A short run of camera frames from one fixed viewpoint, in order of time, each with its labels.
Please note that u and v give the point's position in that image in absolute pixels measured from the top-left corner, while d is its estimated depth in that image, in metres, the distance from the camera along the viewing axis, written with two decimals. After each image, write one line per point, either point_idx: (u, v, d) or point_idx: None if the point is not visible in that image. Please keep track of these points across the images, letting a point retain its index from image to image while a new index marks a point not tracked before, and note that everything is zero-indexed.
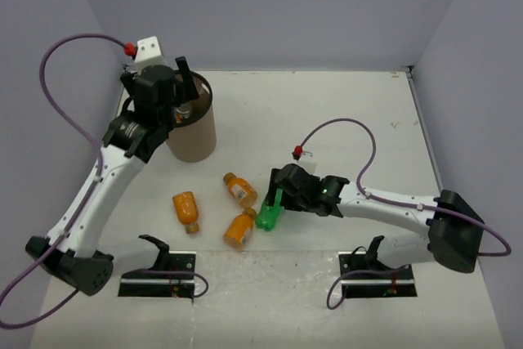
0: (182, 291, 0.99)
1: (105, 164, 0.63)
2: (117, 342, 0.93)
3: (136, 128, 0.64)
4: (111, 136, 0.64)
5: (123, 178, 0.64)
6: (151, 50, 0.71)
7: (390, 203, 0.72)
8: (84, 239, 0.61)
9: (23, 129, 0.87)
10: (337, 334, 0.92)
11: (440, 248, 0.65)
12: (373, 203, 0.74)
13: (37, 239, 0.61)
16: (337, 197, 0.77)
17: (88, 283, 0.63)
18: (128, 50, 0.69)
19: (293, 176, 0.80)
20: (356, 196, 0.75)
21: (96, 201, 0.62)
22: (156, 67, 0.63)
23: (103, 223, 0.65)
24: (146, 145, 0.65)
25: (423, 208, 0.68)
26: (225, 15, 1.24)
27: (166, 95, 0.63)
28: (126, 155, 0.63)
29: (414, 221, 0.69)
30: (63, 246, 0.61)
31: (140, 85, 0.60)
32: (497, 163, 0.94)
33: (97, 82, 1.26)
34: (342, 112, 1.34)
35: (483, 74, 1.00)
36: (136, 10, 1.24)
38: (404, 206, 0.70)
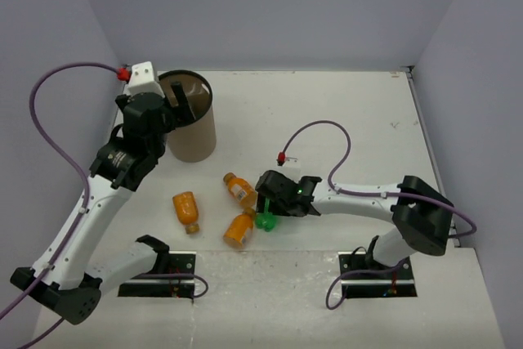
0: (182, 292, 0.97)
1: (91, 194, 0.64)
2: (115, 342, 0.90)
3: (125, 157, 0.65)
4: (100, 165, 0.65)
5: (109, 209, 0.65)
6: (144, 76, 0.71)
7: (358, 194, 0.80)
8: (69, 270, 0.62)
9: (24, 129, 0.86)
10: (337, 334, 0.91)
11: (409, 232, 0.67)
12: (341, 198, 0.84)
13: (20, 271, 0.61)
16: (310, 197, 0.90)
17: (74, 312, 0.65)
18: (121, 74, 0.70)
19: (270, 181, 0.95)
20: (328, 193, 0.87)
21: (82, 232, 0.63)
22: (145, 97, 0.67)
23: (88, 253, 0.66)
24: (134, 173, 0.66)
25: (386, 194, 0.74)
26: (225, 12, 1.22)
27: (153, 124, 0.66)
28: (114, 185, 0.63)
29: (380, 208, 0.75)
30: (48, 279, 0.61)
31: (127, 115, 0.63)
32: (498, 160, 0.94)
33: (96, 79, 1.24)
34: (342, 113, 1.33)
35: (485, 72, 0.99)
36: (134, 4, 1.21)
38: (368, 195, 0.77)
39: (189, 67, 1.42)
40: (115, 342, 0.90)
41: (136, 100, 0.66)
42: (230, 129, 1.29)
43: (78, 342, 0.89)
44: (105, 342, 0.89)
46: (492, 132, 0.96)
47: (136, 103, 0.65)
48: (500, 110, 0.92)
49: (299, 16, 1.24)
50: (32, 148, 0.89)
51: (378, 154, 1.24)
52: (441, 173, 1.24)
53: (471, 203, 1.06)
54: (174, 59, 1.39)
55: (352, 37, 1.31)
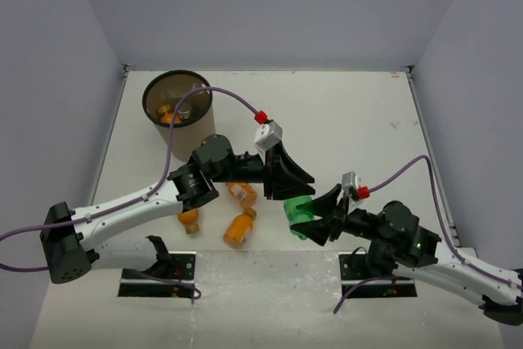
0: (182, 292, 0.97)
1: (158, 190, 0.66)
2: (114, 342, 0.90)
3: (195, 186, 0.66)
4: (177, 176, 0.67)
5: (161, 212, 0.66)
6: (259, 136, 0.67)
7: (491, 276, 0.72)
8: (98, 233, 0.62)
9: (24, 127, 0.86)
10: (338, 334, 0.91)
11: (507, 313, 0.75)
12: (470, 271, 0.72)
13: (63, 207, 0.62)
16: (431, 257, 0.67)
17: (62, 270, 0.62)
18: (258, 118, 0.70)
19: (413, 229, 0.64)
20: (453, 260, 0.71)
21: (127, 214, 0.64)
22: (216, 143, 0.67)
23: (118, 232, 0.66)
24: (195, 201, 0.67)
25: (516, 286, 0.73)
26: (225, 12, 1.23)
27: (225, 167, 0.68)
28: (179, 199, 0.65)
29: (505, 295, 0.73)
30: (78, 228, 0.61)
31: (202, 156, 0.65)
32: (497, 159, 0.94)
33: (96, 79, 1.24)
34: (343, 113, 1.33)
35: (485, 73, 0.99)
36: (134, 5, 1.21)
38: (501, 280, 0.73)
39: (189, 67, 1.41)
40: (115, 341, 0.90)
41: (214, 142, 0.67)
42: (230, 130, 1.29)
43: (78, 340, 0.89)
44: (105, 341, 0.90)
46: (492, 132, 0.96)
47: (212, 145, 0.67)
48: (500, 110, 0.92)
49: (299, 16, 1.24)
50: (32, 147, 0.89)
51: (378, 155, 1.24)
52: (442, 173, 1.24)
53: (472, 203, 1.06)
54: (174, 58, 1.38)
55: (352, 36, 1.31)
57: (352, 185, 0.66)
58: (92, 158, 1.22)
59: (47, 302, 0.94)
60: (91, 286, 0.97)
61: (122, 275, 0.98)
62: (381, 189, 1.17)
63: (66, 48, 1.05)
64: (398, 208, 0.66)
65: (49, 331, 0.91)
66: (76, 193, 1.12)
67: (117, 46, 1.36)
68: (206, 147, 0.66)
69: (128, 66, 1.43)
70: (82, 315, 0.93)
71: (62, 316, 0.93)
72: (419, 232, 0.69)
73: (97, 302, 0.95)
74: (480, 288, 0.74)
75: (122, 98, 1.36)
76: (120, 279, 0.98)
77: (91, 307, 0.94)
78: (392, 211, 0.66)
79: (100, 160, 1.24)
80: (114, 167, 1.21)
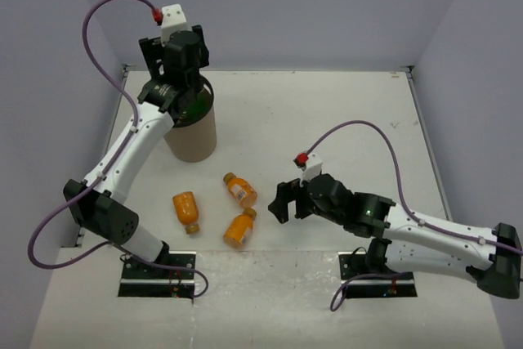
0: (182, 292, 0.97)
1: (140, 118, 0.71)
2: (114, 342, 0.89)
3: (169, 90, 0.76)
4: (147, 95, 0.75)
5: (155, 132, 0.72)
6: (176, 15, 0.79)
7: (451, 234, 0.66)
8: (119, 181, 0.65)
9: (24, 128, 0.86)
10: (338, 333, 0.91)
11: (493, 279, 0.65)
12: (428, 233, 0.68)
13: (73, 181, 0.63)
16: (386, 222, 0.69)
17: (118, 230, 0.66)
18: (157, 15, 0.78)
19: (336, 193, 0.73)
20: (407, 222, 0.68)
21: (131, 149, 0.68)
22: (178, 35, 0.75)
23: (134, 174, 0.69)
24: (177, 104, 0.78)
25: (486, 242, 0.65)
26: (226, 12, 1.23)
27: (194, 58, 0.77)
28: (162, 110, 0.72)
29: (476, 255, 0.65)
30: (100, 187, 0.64)
31: (172, 47, 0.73)
32: (496, 159, 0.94)
33: (96, 80, 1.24)
34: (343, 113, 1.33)
35: (484, 73, 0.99)
36: (135, 5, 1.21)
38: (465, 238, 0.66)
39: None
40: (114, 342, 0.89)
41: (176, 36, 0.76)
42: (230, 130, 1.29)
43: (78, 341, 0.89)
44: (105, 342, 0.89)
46: (492, 132, 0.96)
47: (176, 38, 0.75)
48: (499, 109, 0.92)
49: (299, 16, 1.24)
50: (32, 148, 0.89)
51: (377, 154, 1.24)
52: (442, 172, 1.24)
53: (472, 203, 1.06)
54: None
55: (352, 37, 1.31)
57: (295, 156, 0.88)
58: (92, 158, 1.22)
59: (47, 303, 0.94)
60: (91, 286, 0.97)
61: (122, 275, 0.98)
62: (381, 190, 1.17)
63: (66, 49, 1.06)
64: (324, 180, 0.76)
65: (48, 331, 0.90)
66: None
67: (117, 46, 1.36)
68: (172, 41, 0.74)
69: (128, 66, 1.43)
70: (82, 315, 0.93)
71: (62, 316, 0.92)
72: (370, 199, 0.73)
73: (97, 302, 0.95)
74: (451, 252, 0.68)
75: (122, 98, 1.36)
76: (120, 279, 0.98)
77: (91, 307, 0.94)
78: (319, 183, 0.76)
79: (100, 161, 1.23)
80: None
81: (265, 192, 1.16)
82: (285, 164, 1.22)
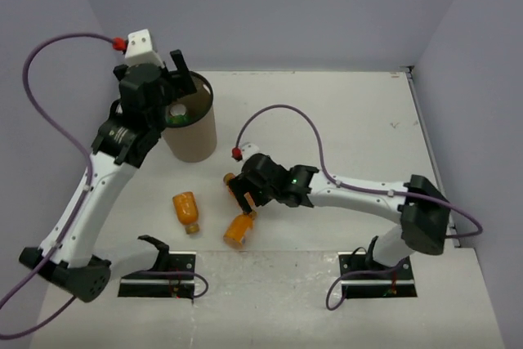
0: (182, 292, 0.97)
1: (95, 172, 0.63)
2: (114, 342, 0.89)
3: (126, 133, 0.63)
4: (101, 140, 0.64)
5: (114, 186, 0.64)
6: (141, 46, 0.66)
7: (362, 190, 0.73)
8: (77, 248, 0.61)
9: (24, 128, 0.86)
10: (338, 333, 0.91)
11: (411, 233, 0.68)
12: (344, 192, 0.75)
13: (29, 251, 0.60)
16: (306, 187, 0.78)
17: (85, 290, 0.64)
18: (118, 45, 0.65)
19: (261, 167, 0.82)
20: (328, 185, 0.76)
21: (87, 212, 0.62)
22: (138, 70, 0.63)
23: (95, 234, 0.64)
24: (136, 150, 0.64)
25: (394, 194, 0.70)
26: (225, 12, 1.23)
27: (158, 95, 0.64)
28: (117, 163, 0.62)
29: (386, 208, 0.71)
30: (56, 257, 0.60)
31: (126, 85, 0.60)
32: (497, 159, 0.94)
33: (96, 80, 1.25)
34: (343, 113, 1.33)
35: (484, 73, 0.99)
36: (134, 6, 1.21)
38: (375, 193, 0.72)
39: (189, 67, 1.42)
40: (114, 342, 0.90)
41: (134, 71, 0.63)
42: (230, 130, 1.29)
43: (78, 341, 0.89)
44: (105, 342, 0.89)
46: (491, 132, 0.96)
47: (133, 74, 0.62)
48: (499, 109, 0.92)
49: (299, 16, 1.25)
50: (31, 148, 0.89)
51: (377, 154, 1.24)
52: (442, 172, 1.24)
53: (472, 203, 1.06)
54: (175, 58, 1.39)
55: (352, 37, 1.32)
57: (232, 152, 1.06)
58: None
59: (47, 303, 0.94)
60: None
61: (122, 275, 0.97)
62: None
63: (65, 49, 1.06)
64: (254, 157, 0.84)
65: (48, 331, 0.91)
66: None
67: None
68: (127, 78, 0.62)
69: None
70: (82, 315, 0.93)
71: (61, 316, 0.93)
72: (296, 170, 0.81)
73: (97, 302, 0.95)
74: (367, 209, 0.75)
75: None
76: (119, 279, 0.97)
77: (91, 307, 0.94)
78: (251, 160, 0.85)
79: None
80: None
81: None
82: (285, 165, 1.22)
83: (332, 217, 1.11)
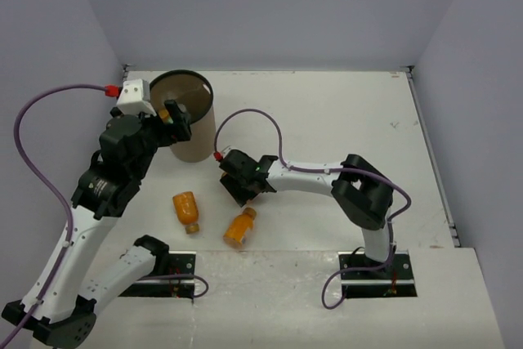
0: (182, 291, 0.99)
1: (75, 227, 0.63)
2: (114, 342, 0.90)
3: (107, 185, 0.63)
4: (82, 193, 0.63)
5: (95, 239, 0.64)
6: (132, 95, 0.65)
7: (306, 171, 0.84)
8: (58, 304, 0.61)
9: (24, 128, 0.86)
10: (338, 333, 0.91)
11: (346, 207, 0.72)
12: (293, 174, 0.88)
13: (11, 306, 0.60)
16: (266, 173, 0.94)
17: (69, 340, 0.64)
18: (109, 93, 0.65)
19: (232, 158, 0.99)
20: (281, 169, 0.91)
21: (68, 268, 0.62)
22: (119, 123, 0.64)
23: (77, 285, 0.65)
24: (117, 201, 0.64)
25: (327, 170, 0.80)
26: (225, 11, 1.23)
27: (139, 146, 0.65)
28: (96, 218, 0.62)
29: (324, 183, 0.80)
30: (37, 314, 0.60)
31: (107, 139, 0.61)
32: (497, 159, 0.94)
33: (96, 81, 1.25)
34: (342, 113, 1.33)
35: (484, 72, 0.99)
36: (134, 5, 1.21)
38: (314, 172, 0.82)
39: (189, 67, 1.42)
40: (114, 342, 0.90)
41: (117, 123, 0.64)
42: (230, 130, 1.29)
43: None
44: (105, 342, 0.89)
46: (492, 131, 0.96)
47: (116, 127, 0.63)
48: (500, 109, 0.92)
49: (299, 16, 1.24)
50: (33, 148, 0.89)
51: (377, 154, 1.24)
52: (442, 172, 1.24)
53: (472, 202, 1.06)
54: (174, 58, 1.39)
55: (352, 36, 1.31)
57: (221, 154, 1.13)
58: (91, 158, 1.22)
59: None
60: None
61: None
62: None
63: (66, 49, 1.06)
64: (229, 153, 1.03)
65: None
66: None
67: (117, 46, 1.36)
68: (110, 131, 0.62)
69: (128, 66, 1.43)
70: None
71: None
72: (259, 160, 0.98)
73: None
74: (319, 188, 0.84)
75: None
76: None
77: None
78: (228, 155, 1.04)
79: None
80: None
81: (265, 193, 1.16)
82: None
83: (332, 217, 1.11)
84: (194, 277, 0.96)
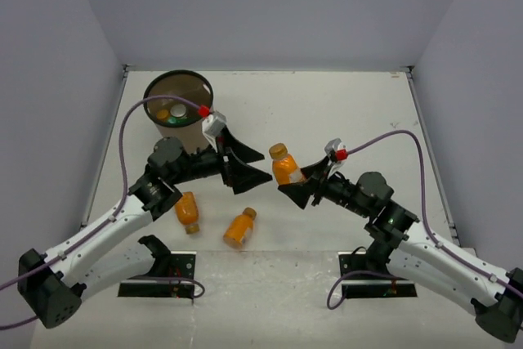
0: (182, 292, 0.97)
1: (122, 208, 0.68)
2: (114, 342, 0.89)
3: (157, 192, 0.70)
4: (138, 189, 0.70)
5: (133, 226, 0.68)
6: (206, 125, 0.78)
7: (464, 263, 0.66)
8: (77, 266, 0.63)
9: (24, 127, 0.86)
10: (338, 333, 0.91)
11: (494, 318, 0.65)
12: (441, 255, 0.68)
13: (33, 254, 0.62)
16: (403, 235, 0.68)
17: (54, 314, 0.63)
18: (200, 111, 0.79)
19: (385, 198, 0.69)
20: (426, 241, 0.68)
21: (101, 239, 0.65)
22: (166, 145, 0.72)
23: (96, 259, 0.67)
24: (162, 205, 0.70)
25: (497, 280, 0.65)
26: (225, 12, 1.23)
27: (181, 165, 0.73)
28: (145, 208, 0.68)
29: (482, 289, 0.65)
30: (55, 267, 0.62)
31: (153, 160, 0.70)
32: (497, 158, 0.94)
33: (96, 81, 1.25)
34: (342, 113, 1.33)
35: (484, 73, 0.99)
36: (134, 5, 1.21)
38: (477, 271, 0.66)
39: (189, 68, 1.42)
40: (114, 342, 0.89)
41: (165, 145, 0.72)
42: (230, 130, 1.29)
43: (77, 342, 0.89)
44: (105, 342, 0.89)
46: (492, 131, 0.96)
47: (163, 149, 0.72)
48: (500, 109, 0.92)
49: (299, 16, 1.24)
50: (32, 148, 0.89)
51: (377, 154, 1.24)
52: (442, 173, 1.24)
53: (472, 203, 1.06)
54: (174, 58, 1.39)
55: (352, 36, 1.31)
57: (333, 147, 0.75)
58: (91, 158, 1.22)
59: None
60: None
61: None
62: None
63: (66, 49, 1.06)
64: (376, 177, 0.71)
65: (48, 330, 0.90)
66: (76, 194, 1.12)
67: (117, 46, 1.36)
68: (157, 153, 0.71)
69: (128, 66, 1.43)
70: (83, 315, 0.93)
71: None
72: (398, 210, 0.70)
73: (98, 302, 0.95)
74: (457, 278, 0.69)
75: (122, 98, 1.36)
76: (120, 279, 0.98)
77: (91, 307, 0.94)
78: (368, 180, 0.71)
79: (100, 160, 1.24)
80: (114, 167, 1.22)
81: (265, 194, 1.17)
82: None
83: (332, 217, 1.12)
84: (194, 283, 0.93)
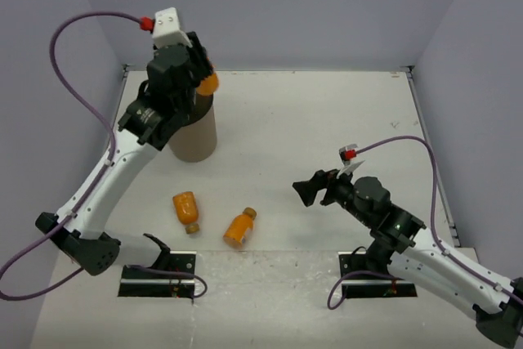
0: (182, 292, 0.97)
1: (117, 148, 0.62)
2: (114, 342, 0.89)
3: (153, 114, 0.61)
4: (129, 118, 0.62)
5: (135, 165, 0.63)
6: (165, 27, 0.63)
7: (471, 272, 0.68)
8: (91, 221, 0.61)
9: (24, 128, 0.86)
10: (338, 333, 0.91)
11: (493, 325, 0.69)
12: (449, 262, 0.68)
13: (46, 216, 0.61)
16: (410, 240, 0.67)
17: (93, 262, 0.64)
18: (145, 25, 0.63)
19: (382, 199, 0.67)
20: (432, 248, 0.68)
21: (105, 184, 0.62)
22: (163, 51, 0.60)
23: (110, 209, 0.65)
24: (161, 132, 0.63)
25: (502, 289, 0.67)
26: (225, 12, 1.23)
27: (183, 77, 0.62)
28: (140, 142, 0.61)
29: (488, 297, 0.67)
30: (70, 226, 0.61)
31: (152, 69, 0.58)
32: (496, 158, 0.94)
33: (96, 81, 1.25)
34: (343, 113, 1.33)
35: (483, 73, 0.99)
36: (135, 5, 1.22)
38: (484, 280, 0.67)
39: None
40: (114, 342, 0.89)
41: (162, 52, 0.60)
42: (230, 130, 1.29)
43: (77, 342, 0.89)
44: (106, 342, 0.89)
46: (492, 131, 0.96)
47: (162, 55, 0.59)
48: (499, 109, 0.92)
49: (298, 17, 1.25)
50: (32, 148, 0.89)
51: (377, 155, 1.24)
52: (441, 172, 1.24)
53: (472, 202, 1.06)
54: None
55: (352, 36, 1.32)
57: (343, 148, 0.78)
58: (91, 158, 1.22)
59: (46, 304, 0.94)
60: (91, 286, 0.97)
61: (122, 275, 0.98)
62: None
63: (66, 50, 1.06)
64: (372, 181, 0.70)
65: (48, 332, 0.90)
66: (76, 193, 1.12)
67: (118, 46, 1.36)
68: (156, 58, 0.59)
69: (128, 66, 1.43)
70: (82, 315, 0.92)
71: (60, 317, 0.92)
72: (404, 216, 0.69)
73: (97, 302, 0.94)
74: (460, 284, 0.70)
75: (122, 98, 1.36)
76: (120, 279, 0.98)
77: (91, 307, 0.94)
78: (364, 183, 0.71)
79: None
80: None
81: (265, 193, 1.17)
82: (285, 165, 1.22)
83: (331, 217, 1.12)
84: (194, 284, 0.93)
